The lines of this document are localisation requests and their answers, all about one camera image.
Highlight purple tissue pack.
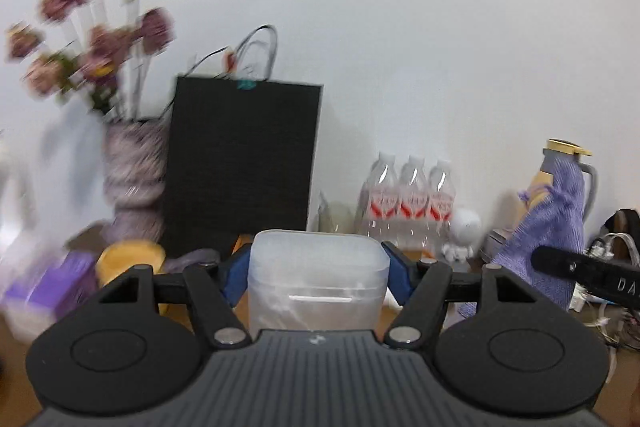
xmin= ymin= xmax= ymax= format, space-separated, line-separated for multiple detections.
xmin=0 ymin=249 xmax=99 ymax=343

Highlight patterned purple vase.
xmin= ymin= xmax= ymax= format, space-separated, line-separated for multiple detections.
xmin=102 ymin=119 xmax=171 ymax=244

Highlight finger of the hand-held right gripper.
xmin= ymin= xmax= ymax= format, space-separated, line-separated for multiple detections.
xmin=531 ymin=246 xmax=608 ymax=295

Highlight purple knitted cloth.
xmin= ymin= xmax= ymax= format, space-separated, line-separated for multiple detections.
xmin=457 ymin=154 xmax=587 ymax=319

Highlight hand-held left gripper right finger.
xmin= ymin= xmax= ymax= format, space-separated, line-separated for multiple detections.
xmin=381 ymin=241 xmax=523 ymax=350

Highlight white astronaut figurine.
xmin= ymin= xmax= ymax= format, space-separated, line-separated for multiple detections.
xmin=442 ymin=207 xmax=483 ymax=261

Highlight clear water bottle red label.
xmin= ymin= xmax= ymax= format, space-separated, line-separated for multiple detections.
xmin=427 ymin=158 xmax=459 ymax=240
xmin=397 ymin=153 xmax=432 ymax=248
xmin=361 ymin=151 xmax=402 ymax=240

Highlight yellow thermos jug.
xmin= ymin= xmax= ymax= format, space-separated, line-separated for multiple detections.
xmin=517 ymin=139 xmax=600 ymax=238

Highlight black paper bag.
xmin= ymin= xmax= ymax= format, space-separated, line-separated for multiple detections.
xmin=161 ymin=24 xmax=325 ymax=258

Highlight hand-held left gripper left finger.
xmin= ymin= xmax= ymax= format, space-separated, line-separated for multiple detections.
xmin=97 ymin=243 xmax=251 ymax=349

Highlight clear drinking glass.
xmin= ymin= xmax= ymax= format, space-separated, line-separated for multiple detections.
xmin=317 ymin=191 xmax=366 ymax=235

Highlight yellow mug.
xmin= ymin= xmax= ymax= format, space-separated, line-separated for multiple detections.
xmin=95 ymin=239 xmax=168 ymax=317

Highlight translucent plastic container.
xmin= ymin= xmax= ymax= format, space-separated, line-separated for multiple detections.
xmin=248 ymin=229 xmax=392 ymax=337

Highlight artificial pink flower bouquet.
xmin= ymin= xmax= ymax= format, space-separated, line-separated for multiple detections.
xmin=5 ymin=0 xmax=176 ymax=122

